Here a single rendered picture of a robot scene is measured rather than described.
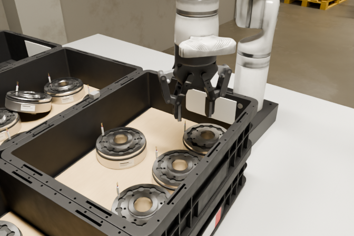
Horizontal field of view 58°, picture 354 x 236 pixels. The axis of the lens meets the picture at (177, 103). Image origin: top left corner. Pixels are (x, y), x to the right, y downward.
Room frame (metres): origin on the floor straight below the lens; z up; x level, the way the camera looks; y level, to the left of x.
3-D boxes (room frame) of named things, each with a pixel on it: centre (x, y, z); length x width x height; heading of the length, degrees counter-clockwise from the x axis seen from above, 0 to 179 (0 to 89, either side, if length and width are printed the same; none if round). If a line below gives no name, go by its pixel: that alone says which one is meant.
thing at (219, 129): (0.54, -0.06, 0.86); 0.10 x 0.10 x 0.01
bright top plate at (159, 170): (0.45, -0.01, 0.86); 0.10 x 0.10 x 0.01
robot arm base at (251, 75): (0.83, -0.21, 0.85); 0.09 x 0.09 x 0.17; 51
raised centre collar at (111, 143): (0.53, 0.12, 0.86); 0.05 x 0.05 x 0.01
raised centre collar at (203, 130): (0.54, -0.06, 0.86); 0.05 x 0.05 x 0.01
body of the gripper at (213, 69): (0.53, -0.03, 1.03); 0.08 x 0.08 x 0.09
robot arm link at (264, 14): (0.83, -0.21, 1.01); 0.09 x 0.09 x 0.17; 78
